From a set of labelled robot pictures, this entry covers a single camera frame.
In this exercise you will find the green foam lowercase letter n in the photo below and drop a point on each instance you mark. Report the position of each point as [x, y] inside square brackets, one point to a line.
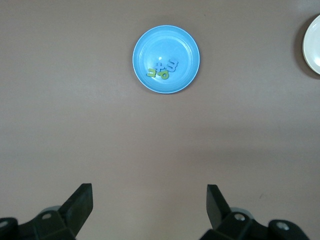
[150, 74]

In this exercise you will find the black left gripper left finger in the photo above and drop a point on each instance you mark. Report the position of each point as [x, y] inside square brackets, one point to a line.
[75, 212]

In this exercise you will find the cream plastic plate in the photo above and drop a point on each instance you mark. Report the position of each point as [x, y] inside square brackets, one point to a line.
[313, 45]

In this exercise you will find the blue foam letter x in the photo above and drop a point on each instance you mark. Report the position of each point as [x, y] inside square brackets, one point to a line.
[159, 66]

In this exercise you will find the blue plastic plate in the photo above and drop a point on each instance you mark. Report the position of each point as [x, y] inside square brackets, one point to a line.
[165, 42]

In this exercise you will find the blue foam letter m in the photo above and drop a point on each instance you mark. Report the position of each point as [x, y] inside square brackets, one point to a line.
[173, 65]

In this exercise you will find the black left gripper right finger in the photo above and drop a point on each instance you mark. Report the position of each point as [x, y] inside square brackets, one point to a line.
[220, 212]

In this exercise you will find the green foam letter p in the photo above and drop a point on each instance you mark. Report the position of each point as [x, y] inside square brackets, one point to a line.
[164, 75]

